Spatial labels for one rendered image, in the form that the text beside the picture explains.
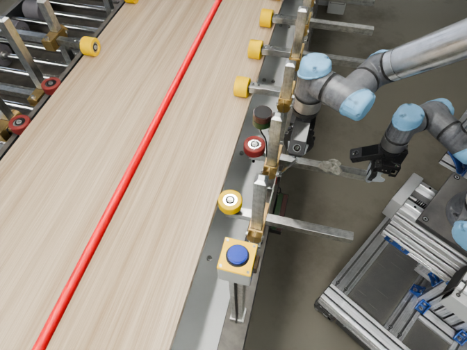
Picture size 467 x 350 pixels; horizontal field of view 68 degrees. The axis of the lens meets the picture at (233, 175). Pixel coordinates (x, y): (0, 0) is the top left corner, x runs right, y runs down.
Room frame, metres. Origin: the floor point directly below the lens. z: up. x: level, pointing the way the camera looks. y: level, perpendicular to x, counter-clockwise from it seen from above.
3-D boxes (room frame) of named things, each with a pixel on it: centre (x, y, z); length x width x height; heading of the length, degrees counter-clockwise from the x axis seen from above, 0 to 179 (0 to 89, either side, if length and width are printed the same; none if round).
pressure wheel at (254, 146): (0.81, -0.08, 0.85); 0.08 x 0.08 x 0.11
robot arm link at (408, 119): (0.69, -0.51, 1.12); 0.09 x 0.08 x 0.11; 114
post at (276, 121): (0.75, -0.14, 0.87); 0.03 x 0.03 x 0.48; 75
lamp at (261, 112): (0.76, -0.10, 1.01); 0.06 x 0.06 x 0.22; 75
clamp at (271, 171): (0.77, -0.14, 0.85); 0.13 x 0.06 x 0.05; 165
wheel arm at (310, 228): (0.52, -0.18, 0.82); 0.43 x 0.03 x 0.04; 75
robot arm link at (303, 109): (0.68, -0.20, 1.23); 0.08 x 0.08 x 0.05
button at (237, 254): (0.26, 0.00, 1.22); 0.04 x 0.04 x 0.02
